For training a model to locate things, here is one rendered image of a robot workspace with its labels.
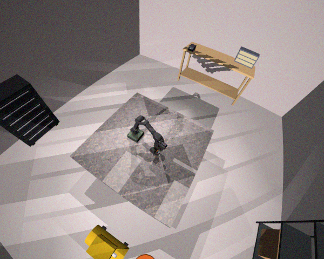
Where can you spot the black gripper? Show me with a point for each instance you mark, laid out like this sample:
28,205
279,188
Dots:
154,149

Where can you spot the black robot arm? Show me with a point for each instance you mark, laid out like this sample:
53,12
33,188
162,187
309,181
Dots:
156,136

